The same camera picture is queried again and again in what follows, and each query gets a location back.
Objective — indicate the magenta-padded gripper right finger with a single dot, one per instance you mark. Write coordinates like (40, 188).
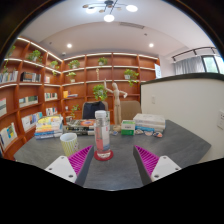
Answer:
(156, 166)

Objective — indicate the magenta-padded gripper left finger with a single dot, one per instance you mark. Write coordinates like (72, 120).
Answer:
(66, 166)

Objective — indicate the clear plastic water bottle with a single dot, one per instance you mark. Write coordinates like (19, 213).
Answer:
(102, 136)

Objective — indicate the yellow striped paper cup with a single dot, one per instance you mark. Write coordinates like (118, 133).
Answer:
(69, 145)

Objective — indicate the small round sticker badge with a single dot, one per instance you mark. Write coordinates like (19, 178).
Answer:
(139, 132)
(148, 133)
(158, 134)

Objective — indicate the colourful book stack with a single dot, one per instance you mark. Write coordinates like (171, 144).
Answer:
(49, 127)

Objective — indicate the green and white box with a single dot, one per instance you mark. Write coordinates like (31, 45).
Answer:
(128, 128)

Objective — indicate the dark blue chair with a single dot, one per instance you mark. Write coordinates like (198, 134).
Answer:
(91, 109)

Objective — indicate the tan chair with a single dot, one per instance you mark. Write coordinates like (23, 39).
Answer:
(131, 109)

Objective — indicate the wooden artist mannequin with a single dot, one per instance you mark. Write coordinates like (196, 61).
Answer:
(116, 103)

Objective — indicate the wooden bookshelf unit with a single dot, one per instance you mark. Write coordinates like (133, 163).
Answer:
(30, 90)

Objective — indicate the grey curtain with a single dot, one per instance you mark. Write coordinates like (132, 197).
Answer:
(188, 65)

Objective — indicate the window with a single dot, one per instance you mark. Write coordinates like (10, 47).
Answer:
(211, 64)

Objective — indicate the round recessed ceiling light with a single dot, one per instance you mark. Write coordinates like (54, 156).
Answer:
(69, 45)
(151, 45)

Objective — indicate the ceiling air vent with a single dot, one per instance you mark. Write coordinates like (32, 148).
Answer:
(132, 25)

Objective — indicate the branched ceiling lamp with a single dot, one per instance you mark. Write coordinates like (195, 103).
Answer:
(109, 18)

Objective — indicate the white wall switch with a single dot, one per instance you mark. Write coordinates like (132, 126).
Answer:
(153, 100)

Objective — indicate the white wall socket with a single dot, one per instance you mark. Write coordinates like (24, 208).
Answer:
(220, 119)

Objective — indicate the black ceiling track rail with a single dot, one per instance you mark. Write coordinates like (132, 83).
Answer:
(193, 50)

